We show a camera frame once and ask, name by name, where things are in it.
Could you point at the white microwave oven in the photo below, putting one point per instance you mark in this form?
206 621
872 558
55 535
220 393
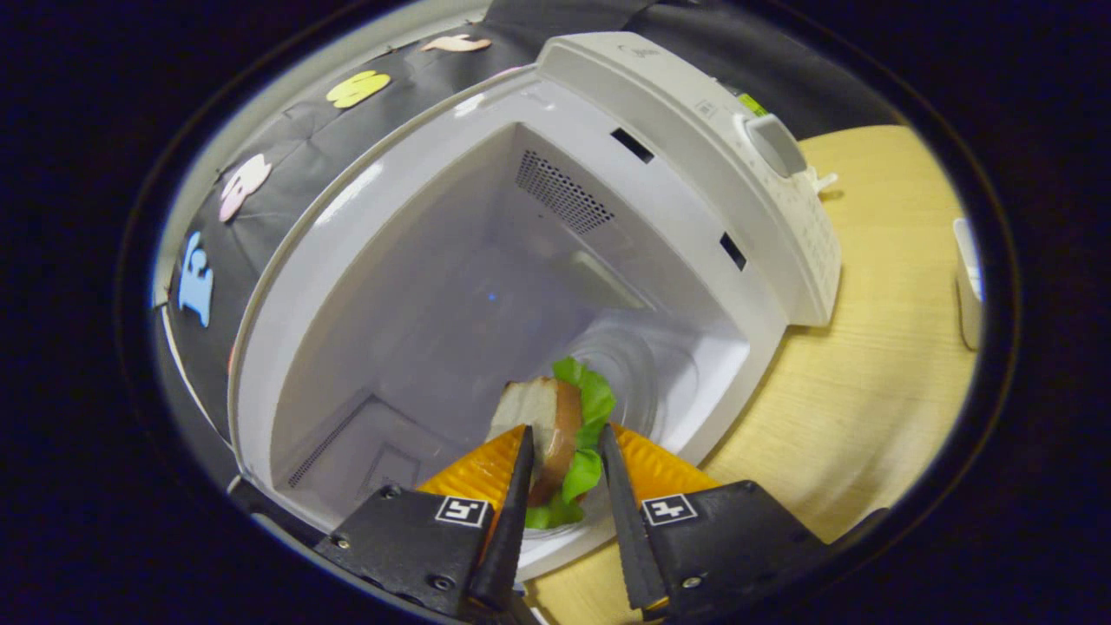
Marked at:
677 130

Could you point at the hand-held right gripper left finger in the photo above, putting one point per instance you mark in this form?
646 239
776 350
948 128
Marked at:
508 538

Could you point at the glass turntable plate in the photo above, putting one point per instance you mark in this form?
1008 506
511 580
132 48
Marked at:
647 373

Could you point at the sandwich with lettuce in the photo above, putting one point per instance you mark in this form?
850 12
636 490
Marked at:
538 408

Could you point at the white rectangular dish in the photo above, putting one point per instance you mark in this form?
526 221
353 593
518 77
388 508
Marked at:
968 282

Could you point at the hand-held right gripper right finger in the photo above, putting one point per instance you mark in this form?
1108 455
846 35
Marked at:
629 538

